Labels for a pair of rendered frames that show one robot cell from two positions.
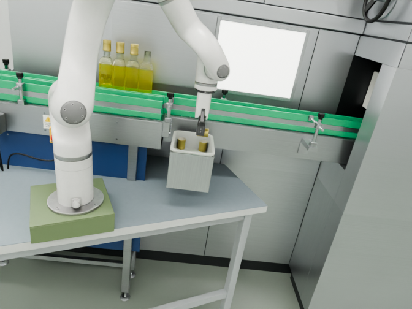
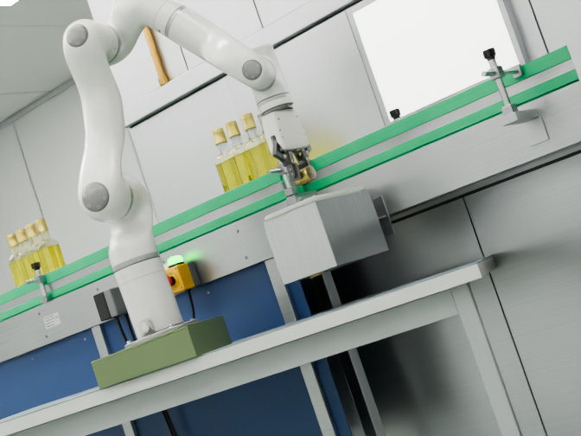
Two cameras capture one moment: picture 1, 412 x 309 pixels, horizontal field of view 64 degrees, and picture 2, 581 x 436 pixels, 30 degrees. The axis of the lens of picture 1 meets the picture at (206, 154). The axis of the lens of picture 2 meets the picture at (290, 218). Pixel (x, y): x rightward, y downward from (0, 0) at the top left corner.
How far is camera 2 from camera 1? 1.95 m
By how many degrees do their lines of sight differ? 50
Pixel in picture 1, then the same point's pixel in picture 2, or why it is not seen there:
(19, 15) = (151, 163)
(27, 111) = not seen: hidden behind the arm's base
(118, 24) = (241, 105)
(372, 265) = not seen: outside the picture
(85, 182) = (150, 295)
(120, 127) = (243, 236)
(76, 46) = (90, 127)
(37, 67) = not seen: hidden behind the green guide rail
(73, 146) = (119, 246)
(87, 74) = (105, 150)
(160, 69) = (313, 136)
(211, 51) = (223, 54)
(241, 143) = (430, 180)
